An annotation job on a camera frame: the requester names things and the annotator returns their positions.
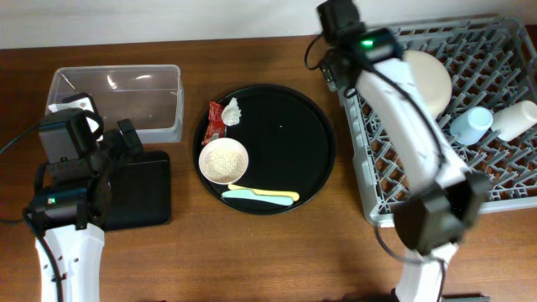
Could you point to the black rectangular tray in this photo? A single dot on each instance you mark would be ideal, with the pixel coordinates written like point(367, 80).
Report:
point(141, 193)

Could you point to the light blue cup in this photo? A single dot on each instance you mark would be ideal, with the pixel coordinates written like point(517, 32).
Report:
point(471, 125)

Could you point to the cream white cup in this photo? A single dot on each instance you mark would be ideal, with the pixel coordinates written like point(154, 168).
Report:
point(514, 120)

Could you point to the light blue plastic knife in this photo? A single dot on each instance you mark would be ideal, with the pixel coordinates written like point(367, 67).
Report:
point(248, 194)

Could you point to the crumpled white tissue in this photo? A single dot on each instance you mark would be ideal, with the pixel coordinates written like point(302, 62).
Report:
point(231, 114)

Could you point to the red snack wrapper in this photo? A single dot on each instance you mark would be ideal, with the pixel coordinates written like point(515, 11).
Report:
point(216, 128)

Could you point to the beige plate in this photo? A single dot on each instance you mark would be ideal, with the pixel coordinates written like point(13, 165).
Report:
point(432, 79)

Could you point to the yellow plastic knife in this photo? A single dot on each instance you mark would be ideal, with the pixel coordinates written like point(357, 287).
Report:
point(293, 195)

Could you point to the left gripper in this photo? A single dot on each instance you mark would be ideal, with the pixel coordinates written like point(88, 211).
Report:
point(123, 151)

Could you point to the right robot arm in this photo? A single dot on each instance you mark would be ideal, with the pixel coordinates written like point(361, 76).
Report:
point(445, 195)

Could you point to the clear plastic bin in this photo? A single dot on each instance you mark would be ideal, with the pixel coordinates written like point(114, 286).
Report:
point(151, 96)

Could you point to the pink bowl with rice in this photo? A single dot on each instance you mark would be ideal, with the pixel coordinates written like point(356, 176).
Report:
point(223, 161)

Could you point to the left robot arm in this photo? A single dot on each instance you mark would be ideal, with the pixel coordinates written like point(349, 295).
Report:
point(73, 194)

